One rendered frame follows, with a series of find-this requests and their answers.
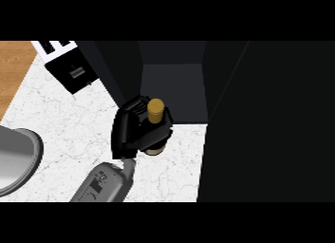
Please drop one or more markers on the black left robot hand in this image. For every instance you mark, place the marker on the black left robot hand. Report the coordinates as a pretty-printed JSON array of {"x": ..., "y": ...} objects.
[{"x": 123, "y": 136}]

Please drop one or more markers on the black box appliance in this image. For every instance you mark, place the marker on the black box appliance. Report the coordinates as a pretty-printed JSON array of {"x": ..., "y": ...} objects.
[{"x": 72, "y": 74}]

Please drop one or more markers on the white panel black marks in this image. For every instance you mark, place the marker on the white panel black marks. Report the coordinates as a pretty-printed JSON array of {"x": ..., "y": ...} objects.
[{"x": 58, "y": 47}]

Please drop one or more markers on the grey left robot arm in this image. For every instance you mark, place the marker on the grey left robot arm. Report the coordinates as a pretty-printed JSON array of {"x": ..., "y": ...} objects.
[{"x": 107, "y": 183}]

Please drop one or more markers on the dark grey cabinet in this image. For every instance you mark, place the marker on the dark grey cabinet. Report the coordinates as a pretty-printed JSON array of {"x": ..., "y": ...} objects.
[{"x": 175, "y": 85}]

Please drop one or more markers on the dark wine bottle gold cap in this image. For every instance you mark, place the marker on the dark wine bottle gold cap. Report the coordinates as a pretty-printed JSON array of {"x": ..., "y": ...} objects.
[{"x": 156, "y": 109}]

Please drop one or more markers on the grey metal pot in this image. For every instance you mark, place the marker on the grey metal pot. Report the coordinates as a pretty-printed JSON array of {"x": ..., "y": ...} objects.
[{"x": 8, "y": 158}]

